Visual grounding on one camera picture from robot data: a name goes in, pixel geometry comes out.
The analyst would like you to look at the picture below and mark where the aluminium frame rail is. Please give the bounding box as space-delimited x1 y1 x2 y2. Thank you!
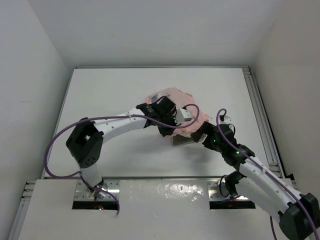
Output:
242 67 285 178
8 180 36 240

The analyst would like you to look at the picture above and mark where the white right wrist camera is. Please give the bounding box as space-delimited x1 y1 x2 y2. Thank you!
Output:
219 115 232 125

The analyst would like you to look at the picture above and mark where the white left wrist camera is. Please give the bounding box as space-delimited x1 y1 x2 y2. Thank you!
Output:
174 108 193 126

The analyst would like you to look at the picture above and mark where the white front cover panel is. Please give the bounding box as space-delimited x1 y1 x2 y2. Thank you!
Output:
19 179 285 240

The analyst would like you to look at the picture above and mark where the aluminium frame rail left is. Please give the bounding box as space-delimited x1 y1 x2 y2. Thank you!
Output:
8 180 36 240

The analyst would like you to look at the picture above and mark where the aluminium frame rail right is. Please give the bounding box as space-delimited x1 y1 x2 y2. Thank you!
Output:
242 67 285 178

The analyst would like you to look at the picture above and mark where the pink bunny print pillowcase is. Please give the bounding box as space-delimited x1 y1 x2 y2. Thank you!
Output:
142 87 213 138

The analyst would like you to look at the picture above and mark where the grey pillow with orange flowers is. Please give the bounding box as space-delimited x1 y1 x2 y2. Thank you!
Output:
171 134 195 147

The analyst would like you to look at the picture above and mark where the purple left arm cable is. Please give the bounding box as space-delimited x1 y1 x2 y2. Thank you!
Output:
44 103 201 216

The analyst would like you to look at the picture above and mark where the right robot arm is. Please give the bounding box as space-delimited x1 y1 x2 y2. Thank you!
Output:
191 122 320 240

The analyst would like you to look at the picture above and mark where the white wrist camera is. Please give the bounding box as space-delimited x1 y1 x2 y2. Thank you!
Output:
219 115 232 125
174 108 193 126

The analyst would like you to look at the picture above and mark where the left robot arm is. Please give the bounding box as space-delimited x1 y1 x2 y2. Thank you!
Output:
65 96 182 187

